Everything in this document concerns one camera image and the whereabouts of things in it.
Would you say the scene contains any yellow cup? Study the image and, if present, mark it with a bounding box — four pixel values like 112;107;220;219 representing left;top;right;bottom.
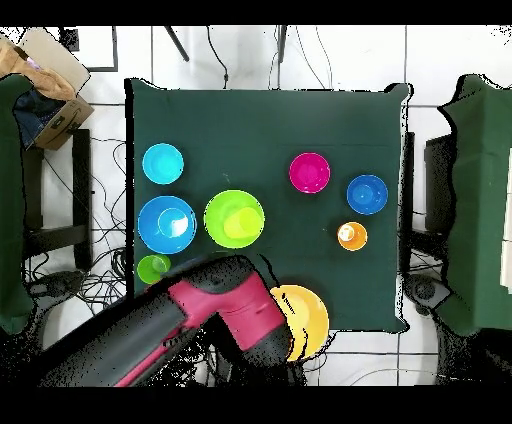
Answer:
222;205;264;238

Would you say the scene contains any green bowl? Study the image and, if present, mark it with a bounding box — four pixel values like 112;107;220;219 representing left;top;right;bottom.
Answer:
203;189;266;250

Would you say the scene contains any pink bowl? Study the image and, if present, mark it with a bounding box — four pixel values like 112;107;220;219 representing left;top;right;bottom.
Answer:
288;151;332;195

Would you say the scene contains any orange cup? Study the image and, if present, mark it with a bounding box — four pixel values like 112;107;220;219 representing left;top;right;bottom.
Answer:
336;221;369;252

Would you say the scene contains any large yellow-orange bowl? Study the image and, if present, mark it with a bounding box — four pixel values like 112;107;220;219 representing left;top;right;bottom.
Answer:
269;284;331;362

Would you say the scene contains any dark green tablecloth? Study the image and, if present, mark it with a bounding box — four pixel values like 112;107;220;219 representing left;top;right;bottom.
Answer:
124;77;413;333

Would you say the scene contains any large blue bowl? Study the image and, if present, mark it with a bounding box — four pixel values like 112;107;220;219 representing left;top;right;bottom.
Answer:
136;194;197;256

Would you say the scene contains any small light blue bowl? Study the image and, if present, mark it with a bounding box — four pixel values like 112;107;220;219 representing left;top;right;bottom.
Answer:
141;142;186;186

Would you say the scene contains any small dark blue bowl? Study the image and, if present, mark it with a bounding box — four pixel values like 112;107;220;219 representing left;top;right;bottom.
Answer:
346;174;390;216

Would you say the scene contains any green cup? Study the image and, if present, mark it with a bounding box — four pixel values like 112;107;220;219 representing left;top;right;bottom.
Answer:
136;253;173;286

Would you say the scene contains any black tripod leg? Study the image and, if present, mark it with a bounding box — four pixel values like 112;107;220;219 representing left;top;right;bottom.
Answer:
276;25;289;64
163;25;191;63

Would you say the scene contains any black chair base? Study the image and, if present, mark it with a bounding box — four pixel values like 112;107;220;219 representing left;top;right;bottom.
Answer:
27;269;87;305

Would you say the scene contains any cardboard box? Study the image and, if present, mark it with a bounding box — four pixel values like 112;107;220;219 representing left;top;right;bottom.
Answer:
0;26;96;152

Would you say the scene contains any dark green side cloth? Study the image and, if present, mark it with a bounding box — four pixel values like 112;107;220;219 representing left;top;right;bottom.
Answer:
437;73;512;337
0;73;35;335

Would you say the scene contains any dark blue cloth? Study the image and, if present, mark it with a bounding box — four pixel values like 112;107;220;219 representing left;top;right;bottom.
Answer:
13;88;67;148

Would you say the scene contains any brown cloth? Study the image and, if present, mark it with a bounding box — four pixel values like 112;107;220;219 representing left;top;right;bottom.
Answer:
0;41;77;101

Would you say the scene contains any tangle of floor cables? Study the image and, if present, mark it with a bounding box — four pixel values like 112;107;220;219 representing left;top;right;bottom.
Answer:
23;135;133;317

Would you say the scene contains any black stool frame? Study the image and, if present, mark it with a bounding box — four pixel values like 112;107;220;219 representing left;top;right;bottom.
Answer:
21;128;93;273

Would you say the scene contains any black metal frame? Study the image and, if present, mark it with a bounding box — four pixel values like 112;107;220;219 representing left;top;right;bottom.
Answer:
58;25;120;73

